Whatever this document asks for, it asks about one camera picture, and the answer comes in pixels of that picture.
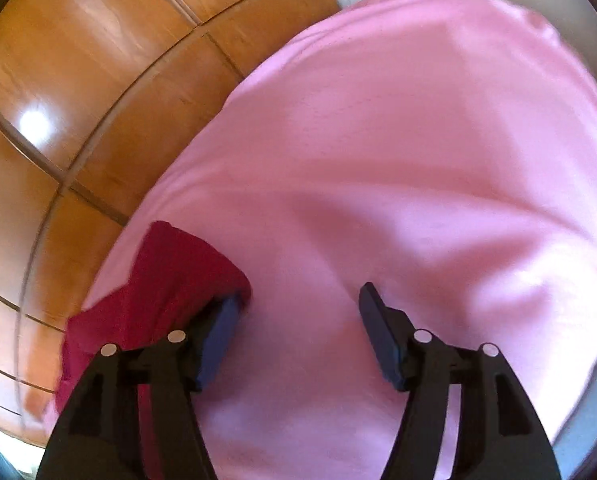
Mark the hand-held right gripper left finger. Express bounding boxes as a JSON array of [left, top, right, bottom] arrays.
[[37, 296, 244, 480]]

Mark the pink bed sheet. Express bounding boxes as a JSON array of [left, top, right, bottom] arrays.
[[41, 0, 597, 480]]

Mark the wooden wardrobe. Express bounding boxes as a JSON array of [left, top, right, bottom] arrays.
[[0, 0, 342, 448]]

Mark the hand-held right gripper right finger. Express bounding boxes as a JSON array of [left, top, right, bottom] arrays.
[[359, 282, 560, 480]]

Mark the dark red garment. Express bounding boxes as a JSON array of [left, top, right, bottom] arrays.
[[55, 220, 252, 480]]

